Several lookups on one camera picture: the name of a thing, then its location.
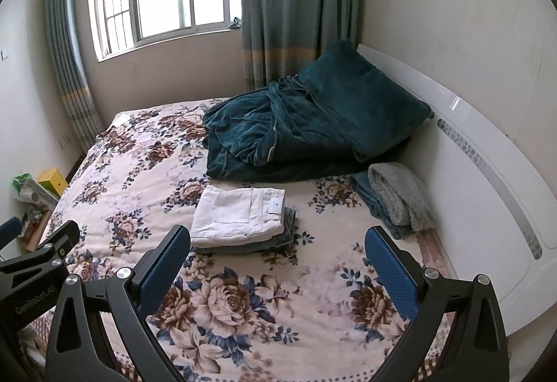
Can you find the white pants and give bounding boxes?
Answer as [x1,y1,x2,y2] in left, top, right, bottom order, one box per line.
[190,186,285,248]

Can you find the cluttered bedside items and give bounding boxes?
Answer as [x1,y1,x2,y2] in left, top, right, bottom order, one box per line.
[12,173,58,252]

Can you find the yellow box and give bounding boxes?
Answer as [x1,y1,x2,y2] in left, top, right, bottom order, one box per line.
[38,168,68,197]

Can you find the white bed headboard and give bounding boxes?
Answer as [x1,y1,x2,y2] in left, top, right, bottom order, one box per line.
[358,45,556,335]

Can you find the grey fleece folded garment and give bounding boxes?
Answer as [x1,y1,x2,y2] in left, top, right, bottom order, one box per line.
[368,162,438,233]

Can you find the floral bed blanket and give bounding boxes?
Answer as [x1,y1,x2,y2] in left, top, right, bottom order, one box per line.
[47,100,408,381]

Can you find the blue folded jeans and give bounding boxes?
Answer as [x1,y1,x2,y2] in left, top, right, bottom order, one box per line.
[192,208,297,255]

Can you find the dark teal pillow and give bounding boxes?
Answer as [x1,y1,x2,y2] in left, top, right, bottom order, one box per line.
[297,40,433,161]

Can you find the dark teal velvet blanket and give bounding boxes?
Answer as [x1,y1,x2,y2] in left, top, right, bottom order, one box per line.
[202,76,372,183]

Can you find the left grey-green striped curtain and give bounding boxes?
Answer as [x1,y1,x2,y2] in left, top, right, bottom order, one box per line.
[44,0,103,153]

